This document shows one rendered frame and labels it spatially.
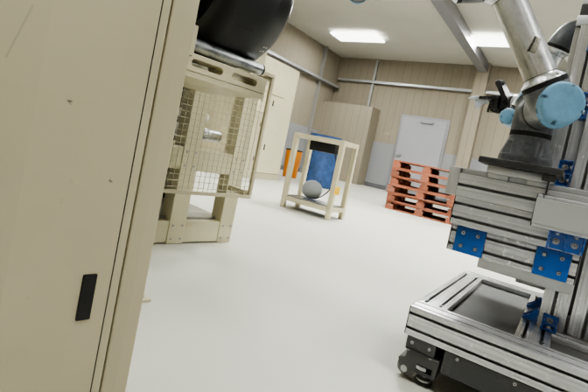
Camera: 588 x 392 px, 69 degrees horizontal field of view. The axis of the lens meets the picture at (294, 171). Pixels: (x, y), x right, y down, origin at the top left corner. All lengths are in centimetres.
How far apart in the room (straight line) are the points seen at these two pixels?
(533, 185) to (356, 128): 1087
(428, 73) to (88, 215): 1187
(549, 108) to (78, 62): 110
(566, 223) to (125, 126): 107
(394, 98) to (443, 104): 138
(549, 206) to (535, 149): 21
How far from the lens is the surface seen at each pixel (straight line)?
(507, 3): 138
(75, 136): 70
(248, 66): 165
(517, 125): 147
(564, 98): 133
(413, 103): 1228
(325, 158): 801
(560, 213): 130
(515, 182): 144
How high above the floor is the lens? 62
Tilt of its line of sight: 3 degrees down
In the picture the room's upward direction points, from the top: 12 degrees clockwise
